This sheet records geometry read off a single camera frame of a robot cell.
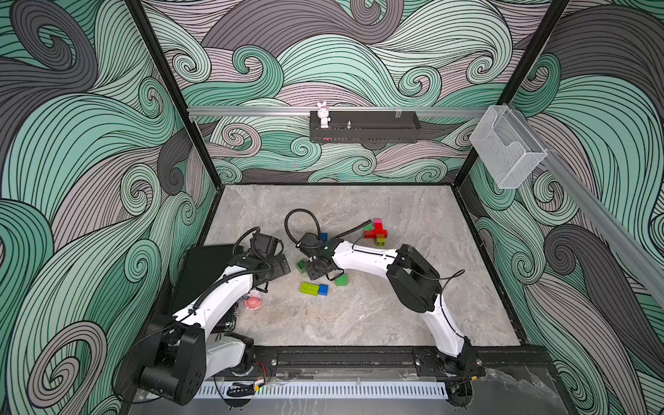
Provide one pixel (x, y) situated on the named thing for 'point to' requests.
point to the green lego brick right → (341, 281)
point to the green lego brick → (301, 265)
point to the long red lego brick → (379, 233)
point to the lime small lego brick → (380, 241)
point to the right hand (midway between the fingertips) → (311, 272)
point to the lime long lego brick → (309, 289)
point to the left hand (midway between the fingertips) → (274, 267)
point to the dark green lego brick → (367, 227)
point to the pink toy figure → (253, 302)
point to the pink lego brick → (377, 220)
